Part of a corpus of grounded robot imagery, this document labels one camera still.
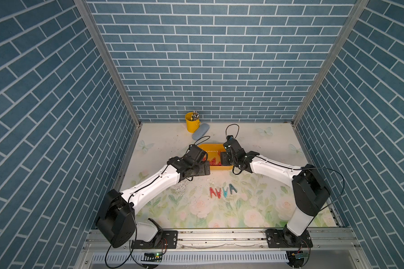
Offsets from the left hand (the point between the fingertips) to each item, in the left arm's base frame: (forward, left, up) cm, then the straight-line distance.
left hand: (205, 170), depth 83 cm
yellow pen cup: (+39, +10, -8) cm, 41 cm away
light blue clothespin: (-7, -11, -12) cm, 17 cm away
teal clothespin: (-5, -14, -11) cm, 19 cm away
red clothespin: (-8, -7, -11) cm, 15 cm away
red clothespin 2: (-6, -3, -12) cm, 14 cm away
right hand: (+10, -11, -2) cm, 15 cm away
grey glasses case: (+36, +4, -10) cm, 37 cm away
